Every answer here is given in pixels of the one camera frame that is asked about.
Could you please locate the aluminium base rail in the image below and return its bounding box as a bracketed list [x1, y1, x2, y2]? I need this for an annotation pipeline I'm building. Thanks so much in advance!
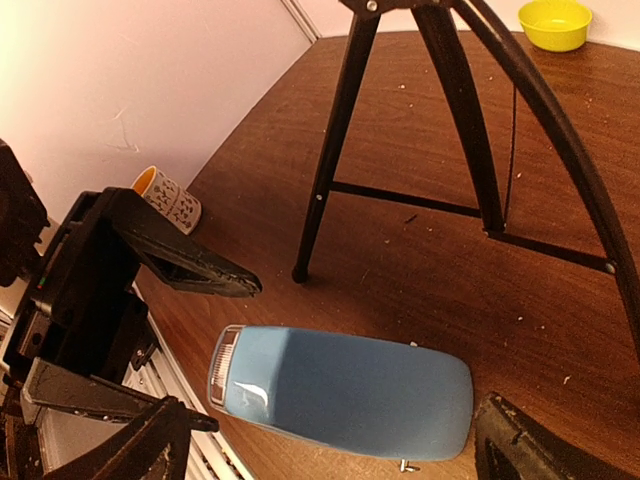
[119, 279, 261, 480]

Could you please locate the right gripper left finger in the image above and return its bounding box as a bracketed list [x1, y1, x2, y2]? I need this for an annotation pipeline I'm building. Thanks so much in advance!
[44, 397, 191, 479]

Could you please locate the left aluminium corner post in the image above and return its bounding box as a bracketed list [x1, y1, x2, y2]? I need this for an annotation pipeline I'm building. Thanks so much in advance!
[280, 0, 321, 43]

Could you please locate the white patterned mug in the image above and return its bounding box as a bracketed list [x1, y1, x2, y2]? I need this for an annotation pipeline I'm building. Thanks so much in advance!
[132, 166, 203, 235]

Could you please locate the blue metronome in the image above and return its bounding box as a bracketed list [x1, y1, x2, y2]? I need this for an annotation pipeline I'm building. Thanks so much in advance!
[207, 325, 474, 461]

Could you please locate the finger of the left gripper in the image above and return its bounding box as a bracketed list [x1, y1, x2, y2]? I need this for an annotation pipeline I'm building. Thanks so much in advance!
[19, 357, 221, 434]
[104, 187, 262, 298]

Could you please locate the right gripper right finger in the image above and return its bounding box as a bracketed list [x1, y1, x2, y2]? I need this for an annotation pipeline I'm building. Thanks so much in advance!
[474, 392, 635, 480]

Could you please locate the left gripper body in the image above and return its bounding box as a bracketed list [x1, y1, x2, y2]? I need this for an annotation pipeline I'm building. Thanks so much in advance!
[2, 188, 148, 384]

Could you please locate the black music stand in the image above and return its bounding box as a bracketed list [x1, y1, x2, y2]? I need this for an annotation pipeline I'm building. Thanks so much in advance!
[292, 1, 639, 342]

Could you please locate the green bowl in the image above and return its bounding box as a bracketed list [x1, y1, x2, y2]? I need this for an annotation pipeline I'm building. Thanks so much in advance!
[518, 1, 593, 53]

